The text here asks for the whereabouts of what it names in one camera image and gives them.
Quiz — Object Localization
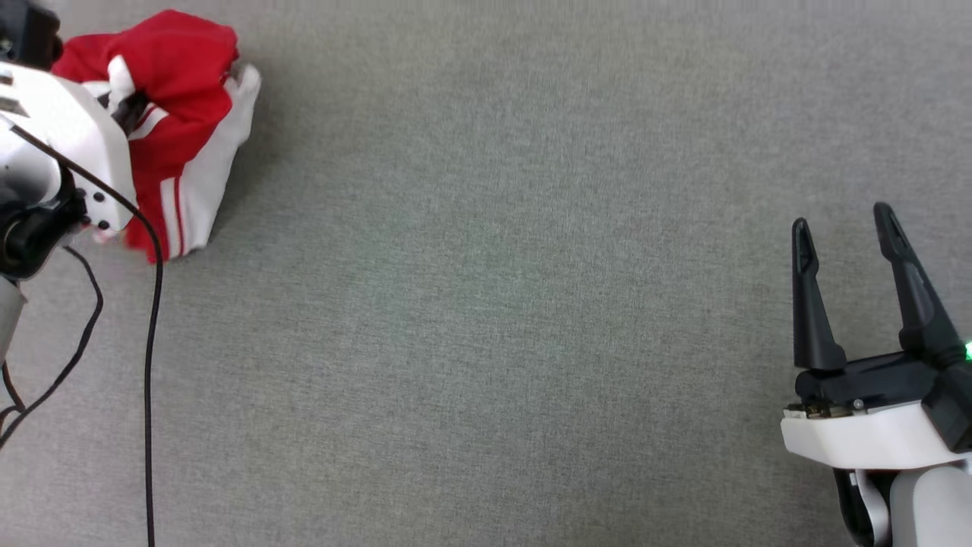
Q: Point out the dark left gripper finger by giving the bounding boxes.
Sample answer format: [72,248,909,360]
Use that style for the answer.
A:
[114,91,150,136]

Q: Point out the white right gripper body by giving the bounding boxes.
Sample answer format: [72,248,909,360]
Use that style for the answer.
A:
[781,353,972,472]

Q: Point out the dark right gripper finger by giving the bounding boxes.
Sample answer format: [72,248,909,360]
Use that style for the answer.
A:
[873,202,967,369]
[792,218,847,372]

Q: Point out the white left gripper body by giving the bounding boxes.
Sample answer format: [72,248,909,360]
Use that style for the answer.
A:
[0,61,139,233]

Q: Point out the red and white t-shirt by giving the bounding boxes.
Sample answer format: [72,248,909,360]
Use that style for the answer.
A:
[52,9,262,264]

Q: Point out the thin black cable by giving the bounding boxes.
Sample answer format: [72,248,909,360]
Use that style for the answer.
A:
[0,245,105,451]

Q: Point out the black cable with teal plug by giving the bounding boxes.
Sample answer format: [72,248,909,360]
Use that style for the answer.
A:
[6,122,165,547]

